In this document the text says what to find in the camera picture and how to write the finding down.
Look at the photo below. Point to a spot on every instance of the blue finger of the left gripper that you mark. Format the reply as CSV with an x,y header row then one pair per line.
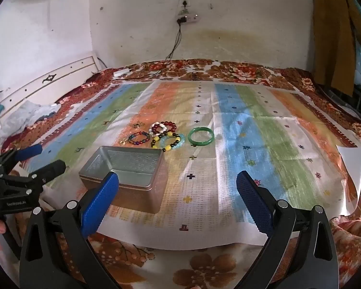
x,y
29,152
49,172

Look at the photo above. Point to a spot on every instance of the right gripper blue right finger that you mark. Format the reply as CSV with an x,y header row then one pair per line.
x,y
259,202

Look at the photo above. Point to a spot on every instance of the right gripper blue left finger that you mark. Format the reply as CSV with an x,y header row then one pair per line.
x,y
96,202

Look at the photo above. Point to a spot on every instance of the silver metal tin box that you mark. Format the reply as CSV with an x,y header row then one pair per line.
x,y
142,175

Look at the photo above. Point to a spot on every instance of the green jade bangle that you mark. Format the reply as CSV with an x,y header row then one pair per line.
x,y
201,136

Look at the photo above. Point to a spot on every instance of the crumpled grey blue clothes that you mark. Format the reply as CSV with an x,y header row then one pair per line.
x,y
25,116

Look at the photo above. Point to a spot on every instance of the white wooden headboard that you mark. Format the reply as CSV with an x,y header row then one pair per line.
x,y
50,87

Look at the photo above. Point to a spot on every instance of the striped colourful mat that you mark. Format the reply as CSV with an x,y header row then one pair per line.
x,y
280,138

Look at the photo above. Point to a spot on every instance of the white charger on bed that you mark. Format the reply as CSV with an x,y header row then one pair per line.
x,y
121,73

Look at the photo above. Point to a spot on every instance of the brown hanging garment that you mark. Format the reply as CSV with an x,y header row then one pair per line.
x,y
337,27

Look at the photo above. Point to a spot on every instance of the white wall power strip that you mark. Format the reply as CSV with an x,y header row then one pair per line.
x,y
187,18

